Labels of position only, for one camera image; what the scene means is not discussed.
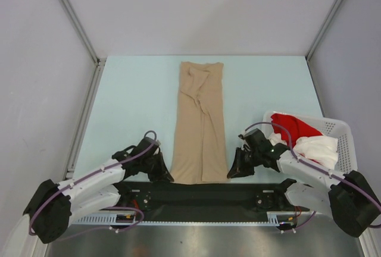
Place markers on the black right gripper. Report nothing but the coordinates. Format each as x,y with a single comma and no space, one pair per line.
239,169

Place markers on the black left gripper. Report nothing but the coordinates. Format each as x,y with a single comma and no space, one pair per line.
162,174

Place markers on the beige t shirt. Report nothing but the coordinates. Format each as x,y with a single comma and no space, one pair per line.
199,141

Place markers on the translucent plastic basket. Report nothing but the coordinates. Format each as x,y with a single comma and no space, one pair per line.
347,160

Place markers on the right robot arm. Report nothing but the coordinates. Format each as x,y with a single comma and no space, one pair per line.
300,193

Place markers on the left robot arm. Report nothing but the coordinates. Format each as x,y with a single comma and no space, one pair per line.
55,206

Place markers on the red t shirt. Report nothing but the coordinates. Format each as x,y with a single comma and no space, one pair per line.
294,126

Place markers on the white t shirt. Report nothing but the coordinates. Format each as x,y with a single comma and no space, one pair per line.
320,149

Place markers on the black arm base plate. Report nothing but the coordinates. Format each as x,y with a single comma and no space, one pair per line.
152,196

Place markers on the aluminium front rail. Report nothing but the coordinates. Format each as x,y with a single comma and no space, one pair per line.
346,192

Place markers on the slotted cable duct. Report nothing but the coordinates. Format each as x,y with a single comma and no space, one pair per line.
108,219

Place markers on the left aluminium frame post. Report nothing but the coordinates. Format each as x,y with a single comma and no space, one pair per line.
81,32

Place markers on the aluminium frame post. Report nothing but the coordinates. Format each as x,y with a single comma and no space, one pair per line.
328,20
81,32

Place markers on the right aluminium frame post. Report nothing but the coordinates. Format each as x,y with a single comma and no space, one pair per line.
328,20

